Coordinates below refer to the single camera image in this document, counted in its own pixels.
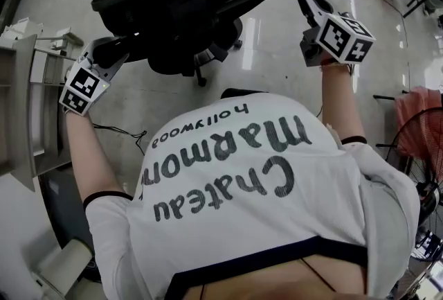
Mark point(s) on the person's left forearm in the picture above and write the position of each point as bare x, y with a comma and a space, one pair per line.
90, 153

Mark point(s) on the person's white printed t-shirt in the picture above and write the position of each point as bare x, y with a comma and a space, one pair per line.
242, 222

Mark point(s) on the person's neck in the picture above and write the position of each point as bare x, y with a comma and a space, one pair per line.
277, 281

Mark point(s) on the black standing fan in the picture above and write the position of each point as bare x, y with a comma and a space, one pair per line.
436, 194

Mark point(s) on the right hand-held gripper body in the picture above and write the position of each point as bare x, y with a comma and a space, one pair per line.
342, 39

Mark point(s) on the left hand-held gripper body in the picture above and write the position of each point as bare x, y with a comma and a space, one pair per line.
83, 87

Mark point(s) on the grey wooden desk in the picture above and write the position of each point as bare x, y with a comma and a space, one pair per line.
24, 101

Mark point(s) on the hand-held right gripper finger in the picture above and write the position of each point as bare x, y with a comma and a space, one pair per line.
318, 2
306, 6

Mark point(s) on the black mesh office chair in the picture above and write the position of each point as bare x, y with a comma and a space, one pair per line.
180, 7

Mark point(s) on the person's right forearm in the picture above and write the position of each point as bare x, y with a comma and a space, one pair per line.
341, 104

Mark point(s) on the white cardboard box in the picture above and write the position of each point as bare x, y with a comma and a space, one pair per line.
20, 28

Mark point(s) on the red cloth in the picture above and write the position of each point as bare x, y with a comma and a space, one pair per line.
418, 118

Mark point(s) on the person's black trousers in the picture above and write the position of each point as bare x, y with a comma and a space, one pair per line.
242, 93

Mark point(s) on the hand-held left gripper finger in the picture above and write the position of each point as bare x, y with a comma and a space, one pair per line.
104, 49
116, 64

